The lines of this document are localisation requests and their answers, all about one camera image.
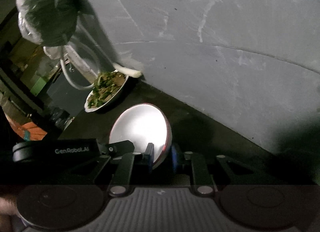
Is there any white red-rimmed small bowl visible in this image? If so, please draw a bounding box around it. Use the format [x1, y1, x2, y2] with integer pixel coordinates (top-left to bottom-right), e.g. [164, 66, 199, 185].
[109, 103, 172, 169]

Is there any orange patterned cloth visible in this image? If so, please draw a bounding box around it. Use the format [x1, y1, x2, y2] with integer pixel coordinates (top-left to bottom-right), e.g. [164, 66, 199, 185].
[5, 114, 47, 141]

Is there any black rectangular table mat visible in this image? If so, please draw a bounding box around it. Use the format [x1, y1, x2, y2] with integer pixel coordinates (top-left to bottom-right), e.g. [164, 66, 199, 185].
[60, 81, 274, 162]

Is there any white plate of stir-fry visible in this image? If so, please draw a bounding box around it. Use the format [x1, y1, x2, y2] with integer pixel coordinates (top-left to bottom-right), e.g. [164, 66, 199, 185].
[84, 70, 129, 113]

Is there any white scallion stalk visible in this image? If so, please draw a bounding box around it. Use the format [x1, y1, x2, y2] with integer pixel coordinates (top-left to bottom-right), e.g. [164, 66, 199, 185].
[112, 63, 142, 78]

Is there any clear plastic bag of greens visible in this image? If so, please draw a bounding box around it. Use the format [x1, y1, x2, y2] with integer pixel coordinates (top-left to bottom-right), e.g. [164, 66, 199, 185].
[16, 0, 78, 47]

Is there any white looped hose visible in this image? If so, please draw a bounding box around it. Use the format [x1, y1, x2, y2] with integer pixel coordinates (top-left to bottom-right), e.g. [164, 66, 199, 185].
[60, 36, 102, 91]

